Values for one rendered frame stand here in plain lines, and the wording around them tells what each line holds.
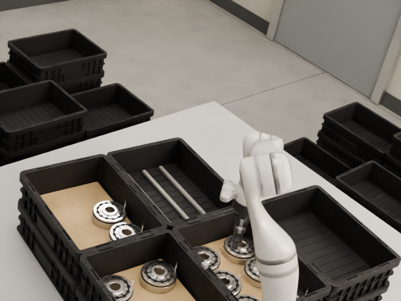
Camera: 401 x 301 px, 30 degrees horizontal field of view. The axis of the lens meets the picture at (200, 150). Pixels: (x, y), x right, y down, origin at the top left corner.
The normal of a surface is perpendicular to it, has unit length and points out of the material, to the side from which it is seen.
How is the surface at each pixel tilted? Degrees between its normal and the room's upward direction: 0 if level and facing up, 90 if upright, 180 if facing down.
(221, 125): 0
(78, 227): 0
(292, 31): 90
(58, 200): 0
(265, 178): 65
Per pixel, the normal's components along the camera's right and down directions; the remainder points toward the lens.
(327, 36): -0.72, 0.26
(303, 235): 0.18, -0.82
